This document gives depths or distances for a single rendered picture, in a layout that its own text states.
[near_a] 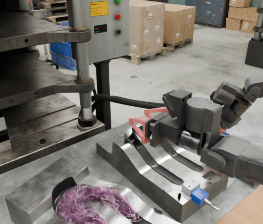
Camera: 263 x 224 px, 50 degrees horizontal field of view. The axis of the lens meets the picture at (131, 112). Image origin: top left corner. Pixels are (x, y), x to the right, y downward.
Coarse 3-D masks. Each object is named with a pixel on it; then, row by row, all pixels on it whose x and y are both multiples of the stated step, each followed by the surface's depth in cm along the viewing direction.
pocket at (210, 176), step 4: (208, 172) 102; (212, 172) 102; (204, 176) 101; (208, 176) 103; (212, 176) 103; (216, 176) 101; (208, 180) 102; (212, 180) 102; (216, 180) 102; (212, 184) 98
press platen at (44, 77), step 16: (0, 64) 160; (16, 64) 160; (32, 64) 160; (48, 64) 160; (0, 80) 139; (16, 80) 139; (32, 80) 139; (48, 80) 139; (64, 80) 139; (0, 96) 123; (16, 96) 125; (32, 96) 130
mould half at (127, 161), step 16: (128, 128) 133; (96, 144) 124; (112, 144) 112; (128, 144) 109; (144, 144) 111; (112, 160) 116; (128, 160) 106; (160, 160) 108; (176, 160) 108; (192, 160) 108; (128, 176) 110; (144, 176) 101; (160, 176) 100; (192, 176) 99; (224, 176) 101; (144, 192) 104; (160, 192) 96; (176, 192) 93; (208, 192) 97; (176, 208) 91; (192, 208) 94
